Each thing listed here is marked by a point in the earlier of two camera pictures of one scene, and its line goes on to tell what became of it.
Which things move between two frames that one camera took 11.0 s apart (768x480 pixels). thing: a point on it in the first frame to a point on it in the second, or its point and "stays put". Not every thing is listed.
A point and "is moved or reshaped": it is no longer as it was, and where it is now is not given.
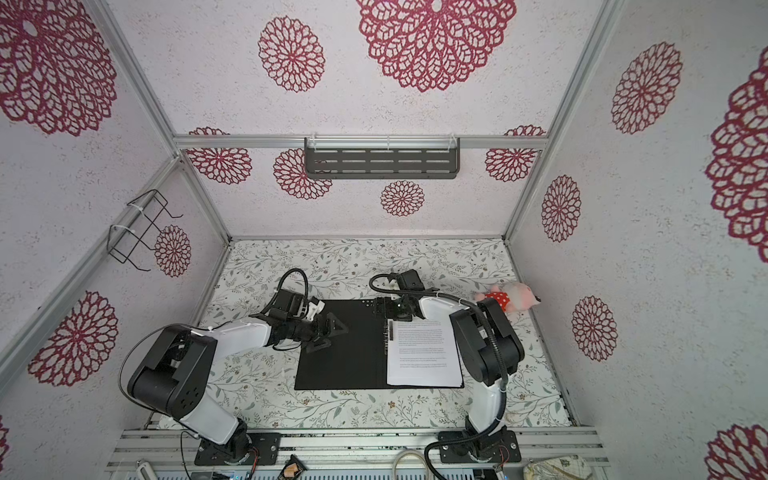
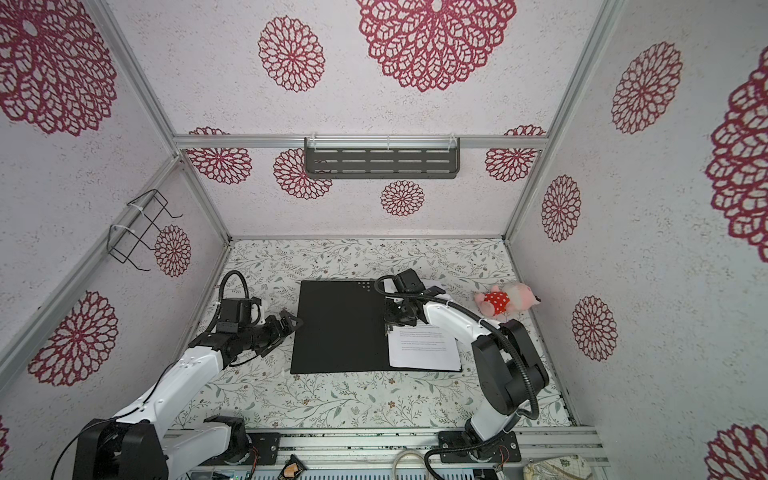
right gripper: x=389 y=312 stays put
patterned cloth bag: x=568 y=467 stays put
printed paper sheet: x=423 y=352 is moved or reshaped
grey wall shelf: x=375 y=158 stays put
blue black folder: x=354 y=359 is moved or reshaped
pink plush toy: x=512 y=297 stays put
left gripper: x=321 y=332 to x=277 y=331
